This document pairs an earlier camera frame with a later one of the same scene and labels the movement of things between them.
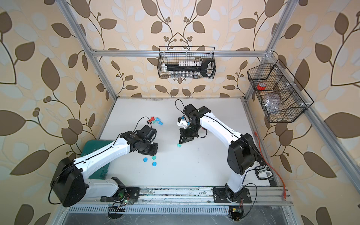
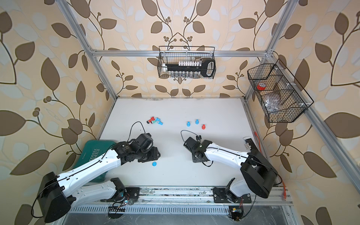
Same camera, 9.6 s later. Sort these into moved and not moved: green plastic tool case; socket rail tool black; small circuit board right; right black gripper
Moved: right black gripper
Not moved: socket rail tool black; green plastic tool case; small circuit board right
